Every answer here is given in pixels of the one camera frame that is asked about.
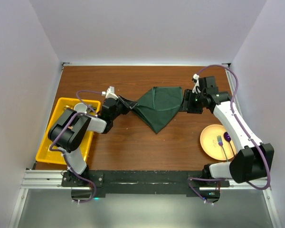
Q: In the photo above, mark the green cloth napkin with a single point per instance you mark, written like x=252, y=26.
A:
x=158, y=106

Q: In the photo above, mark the white cup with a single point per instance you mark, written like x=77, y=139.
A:
x=81, y=108

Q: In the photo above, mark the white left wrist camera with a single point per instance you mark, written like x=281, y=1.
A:
x=109, y=93

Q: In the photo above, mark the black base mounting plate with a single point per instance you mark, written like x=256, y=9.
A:
x=154, y=182

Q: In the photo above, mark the yellow plastic tray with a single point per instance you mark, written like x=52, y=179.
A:
x=44, y=154

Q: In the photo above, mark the iridescent fork on plate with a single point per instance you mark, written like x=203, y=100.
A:
x=220, y=143

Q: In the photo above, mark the aluminium frame rail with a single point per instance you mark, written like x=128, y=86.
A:
x=41, y=201

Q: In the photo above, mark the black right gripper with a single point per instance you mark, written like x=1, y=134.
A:
x=187, y=105

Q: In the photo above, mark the round wooden plate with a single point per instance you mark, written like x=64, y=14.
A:
x=209, y=143

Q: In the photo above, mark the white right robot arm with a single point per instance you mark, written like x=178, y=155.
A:
x=253, y=158

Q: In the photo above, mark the purple spoon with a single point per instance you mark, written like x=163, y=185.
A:
x=228, y=139

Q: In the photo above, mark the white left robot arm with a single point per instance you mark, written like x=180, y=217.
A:
x=68, y=131

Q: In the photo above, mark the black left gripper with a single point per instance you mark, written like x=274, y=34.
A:
x=127, y=104

